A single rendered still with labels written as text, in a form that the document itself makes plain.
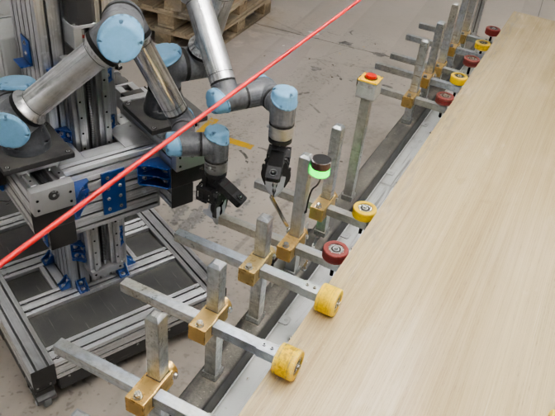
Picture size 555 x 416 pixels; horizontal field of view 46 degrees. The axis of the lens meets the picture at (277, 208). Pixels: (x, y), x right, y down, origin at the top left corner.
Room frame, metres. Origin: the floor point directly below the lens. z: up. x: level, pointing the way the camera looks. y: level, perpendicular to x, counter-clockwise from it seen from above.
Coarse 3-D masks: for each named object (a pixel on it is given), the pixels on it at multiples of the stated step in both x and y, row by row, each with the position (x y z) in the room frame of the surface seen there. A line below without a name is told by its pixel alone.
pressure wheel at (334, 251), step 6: (324, 246) 1.55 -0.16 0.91; (330, 246) 1.55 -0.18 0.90; (336, 246) 1.55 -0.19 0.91; (342, 246) 1.56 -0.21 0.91; (324, 252) 1.53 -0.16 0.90; (330, 252) 1.52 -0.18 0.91; (336, 252) 1.53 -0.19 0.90; (342, 252) 1.53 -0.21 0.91; (348, 252) 1.53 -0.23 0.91; (324, 258) 1.52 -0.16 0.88; (330, 258) 1.51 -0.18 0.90; (336, 258) 1.50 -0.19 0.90; (342, 258) 1.51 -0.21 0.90; (336, 264) 1.50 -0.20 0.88; (330, 270) 1.54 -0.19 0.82
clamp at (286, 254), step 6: (288, 234) 1.63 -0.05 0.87; (306, 234) 1.66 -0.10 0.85; (282, 240) 1.60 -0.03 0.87; (288, 240) 1.60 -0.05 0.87; (294, 240) 1.60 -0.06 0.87; (300, 240) 1.61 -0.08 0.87; (294, 246) 1.57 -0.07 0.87; (276, 252) 1.57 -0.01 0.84; (282, 252) 1.56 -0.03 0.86; (288, 252) 1.55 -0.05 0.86; (294, 252) 1.58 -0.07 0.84; (282, 258) 1.56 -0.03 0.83; (288, 258) 1.55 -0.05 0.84
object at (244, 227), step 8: (224, 216) 1.70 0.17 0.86; (232, 216) 1.70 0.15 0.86; (224, 224) 1.68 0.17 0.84; (232, 224) 1.67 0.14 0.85; (240, 224) 1.67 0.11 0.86; (248, 224) 1.67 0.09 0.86; (240, 232) 1.66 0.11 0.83; (248, 232) 1.65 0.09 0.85; (272, 232) 1.64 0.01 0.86; (272, 240) 1.61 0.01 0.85; (280, 240) 1.61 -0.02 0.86; (296, 248) 1.58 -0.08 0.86; (304, 248) 1.58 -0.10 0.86; (312, 248) 1.58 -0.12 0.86; (304, 256) 1.57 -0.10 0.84; (312, 256) 1.56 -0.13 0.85; (320, 256) 1.55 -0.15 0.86; (320, 264) 1.54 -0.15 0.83; (328, 264) 1.53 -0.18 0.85
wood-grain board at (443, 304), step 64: (512, 64) 3.13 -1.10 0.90; (448, 128) 2.40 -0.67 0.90; (512, 128) 2.46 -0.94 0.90; (448, 192) 1.92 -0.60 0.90; (512, 192) 1.97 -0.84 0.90; (384, 256) 1.54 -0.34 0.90; (448, 256) 1.57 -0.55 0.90; (512, 256) 1.61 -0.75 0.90; (320, 320) 1.24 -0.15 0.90; (384, 320) 1.27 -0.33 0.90; (448, 320) 1.29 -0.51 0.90; (512, 320) 1.32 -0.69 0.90; (320, 384) 1.03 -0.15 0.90; (384, 384) 1.05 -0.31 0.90; (448, 384) 1.07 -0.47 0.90; (512, 384) 1.09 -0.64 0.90
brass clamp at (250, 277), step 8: (272, 248) 1.44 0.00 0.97; (256, 256) 1.39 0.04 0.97; (272, 256) 1.42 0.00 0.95; (256, 264) 1.36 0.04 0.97; (240, 272) 1.33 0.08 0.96; (248, 272) 1.33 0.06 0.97; (256, 272) 1.33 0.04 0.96; (240, 280) 1.33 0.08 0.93; (248, 280) 1.32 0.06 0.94; (256, 280) 1.34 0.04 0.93
